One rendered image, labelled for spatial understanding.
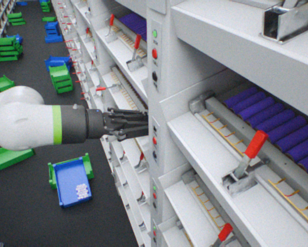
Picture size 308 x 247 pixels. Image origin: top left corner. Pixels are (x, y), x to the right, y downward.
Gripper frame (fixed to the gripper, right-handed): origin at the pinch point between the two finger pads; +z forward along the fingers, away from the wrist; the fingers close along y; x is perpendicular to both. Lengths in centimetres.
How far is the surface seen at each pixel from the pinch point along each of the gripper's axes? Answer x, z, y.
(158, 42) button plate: 24.3, -11.9, 12.9
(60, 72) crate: -84, -9, -247
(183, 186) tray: -6.5, 0.0, 18.4
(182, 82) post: 19.0, -7.5, 16.3
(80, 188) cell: -92, -9, -63
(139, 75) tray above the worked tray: 11.7, -6.9, -4.0
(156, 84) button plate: 16.5, -10.1, 12.1
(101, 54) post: 1, -6, -54
